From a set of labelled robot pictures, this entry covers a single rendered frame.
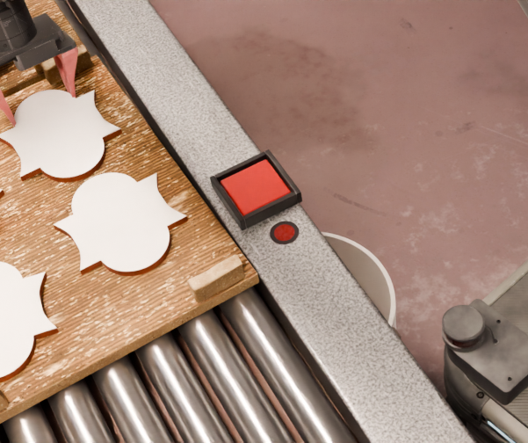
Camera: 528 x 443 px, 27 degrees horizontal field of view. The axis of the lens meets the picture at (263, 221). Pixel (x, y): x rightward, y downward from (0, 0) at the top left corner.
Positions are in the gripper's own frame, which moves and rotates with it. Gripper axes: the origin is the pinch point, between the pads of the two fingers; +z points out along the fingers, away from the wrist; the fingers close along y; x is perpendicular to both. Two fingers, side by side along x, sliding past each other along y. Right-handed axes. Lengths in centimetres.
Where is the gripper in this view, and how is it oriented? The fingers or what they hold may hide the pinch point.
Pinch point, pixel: (41, 105)
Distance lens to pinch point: 134.0
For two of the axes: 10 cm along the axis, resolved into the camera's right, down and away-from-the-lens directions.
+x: 4.5, 4.5, -7.7
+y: -8.6, 4.5, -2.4
